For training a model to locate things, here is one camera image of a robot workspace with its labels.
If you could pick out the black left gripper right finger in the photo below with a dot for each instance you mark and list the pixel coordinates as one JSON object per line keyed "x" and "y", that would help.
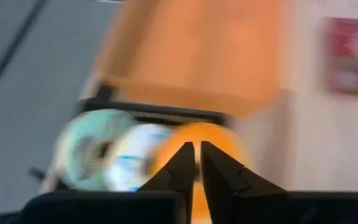
{"x": 228, "y": 193}

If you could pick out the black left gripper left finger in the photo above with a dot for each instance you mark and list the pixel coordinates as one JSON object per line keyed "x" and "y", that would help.
{"x": 179, "y": 177}

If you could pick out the blue frosted donut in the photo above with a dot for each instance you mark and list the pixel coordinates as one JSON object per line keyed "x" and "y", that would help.
{"x": 228, "y": 146}

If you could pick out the mint green frosted donut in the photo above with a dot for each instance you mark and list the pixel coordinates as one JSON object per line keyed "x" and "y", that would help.
{"x": 76, "y": 146}

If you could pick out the red snack packet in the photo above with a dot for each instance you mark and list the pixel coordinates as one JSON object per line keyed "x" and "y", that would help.
{"x": 353, "y": 56}

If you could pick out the black mesh basket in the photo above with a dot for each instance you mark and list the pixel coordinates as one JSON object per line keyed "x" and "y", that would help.
{"x": 166, "y": 112}

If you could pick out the orange translucent plastic bin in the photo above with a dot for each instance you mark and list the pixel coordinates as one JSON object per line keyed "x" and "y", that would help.
{"x": 191, "y": 46}

